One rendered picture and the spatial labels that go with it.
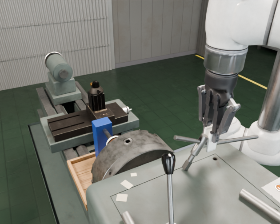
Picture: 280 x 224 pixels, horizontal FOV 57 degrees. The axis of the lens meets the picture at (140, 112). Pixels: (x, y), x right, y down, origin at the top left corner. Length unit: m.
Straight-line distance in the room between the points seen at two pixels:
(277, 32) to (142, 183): 0.47
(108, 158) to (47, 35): 3.55
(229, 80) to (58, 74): 1.41
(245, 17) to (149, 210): 0.47
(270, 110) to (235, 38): 0.73
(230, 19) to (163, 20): 4.50
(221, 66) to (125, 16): 4.12
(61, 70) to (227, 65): 1.40
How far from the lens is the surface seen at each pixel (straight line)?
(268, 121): 1.28
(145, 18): 4.84
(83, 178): 1.27
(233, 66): 0.60
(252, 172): 0.80
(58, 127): 1.48
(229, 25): 0.56
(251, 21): 0.55
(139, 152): 0.83
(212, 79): 0.62
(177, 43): 5.35
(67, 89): 1.92
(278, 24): 0.55
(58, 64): 1.85
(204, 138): 0.71
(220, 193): 0.72
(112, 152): 0.87
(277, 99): 1.23
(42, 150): 2.05
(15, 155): 3.00
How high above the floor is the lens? 1.77
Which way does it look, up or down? 31 degrees down
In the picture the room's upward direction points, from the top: straight up
